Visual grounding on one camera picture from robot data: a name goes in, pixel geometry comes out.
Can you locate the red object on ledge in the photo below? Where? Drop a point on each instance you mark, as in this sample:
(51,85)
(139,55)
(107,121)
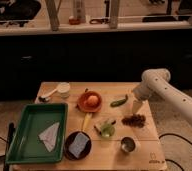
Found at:
(73,21)

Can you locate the green plastic tray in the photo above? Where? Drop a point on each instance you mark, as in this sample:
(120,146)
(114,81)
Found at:
(26,146)

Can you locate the white folded cloth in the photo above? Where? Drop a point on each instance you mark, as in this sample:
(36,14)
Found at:
(49,136)

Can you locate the white cup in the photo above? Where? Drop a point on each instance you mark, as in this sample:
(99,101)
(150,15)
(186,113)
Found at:
(63,88)

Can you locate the black office chair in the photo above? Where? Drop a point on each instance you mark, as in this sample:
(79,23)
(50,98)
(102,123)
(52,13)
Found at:
(18,12)

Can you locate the blue grey sponge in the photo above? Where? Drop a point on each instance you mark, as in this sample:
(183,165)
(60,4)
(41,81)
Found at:
(78,144)

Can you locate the black pole beside table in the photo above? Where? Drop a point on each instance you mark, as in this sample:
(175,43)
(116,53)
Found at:
(11,130)

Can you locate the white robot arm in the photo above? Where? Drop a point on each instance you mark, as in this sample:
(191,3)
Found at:
(157,80)

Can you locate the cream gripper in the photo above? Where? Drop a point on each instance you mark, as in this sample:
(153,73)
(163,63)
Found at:
(136,106)

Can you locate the orange fruit in pan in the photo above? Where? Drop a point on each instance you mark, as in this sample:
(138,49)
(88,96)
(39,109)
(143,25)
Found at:
(92,100)

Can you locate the dark round bowl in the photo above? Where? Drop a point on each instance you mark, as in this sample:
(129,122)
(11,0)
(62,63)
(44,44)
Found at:
(69,140)

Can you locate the green pepper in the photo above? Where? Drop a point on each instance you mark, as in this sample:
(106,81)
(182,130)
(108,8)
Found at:
(119,102)

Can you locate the bunch of dark grapes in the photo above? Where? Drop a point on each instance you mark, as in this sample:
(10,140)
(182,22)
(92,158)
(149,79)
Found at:
(136,120)

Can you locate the small metal cup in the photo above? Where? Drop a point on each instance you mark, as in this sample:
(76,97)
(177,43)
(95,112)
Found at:
(127,145)

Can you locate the orange pan with yellow handle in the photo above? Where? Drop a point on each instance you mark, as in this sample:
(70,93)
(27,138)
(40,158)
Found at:
(89,111)

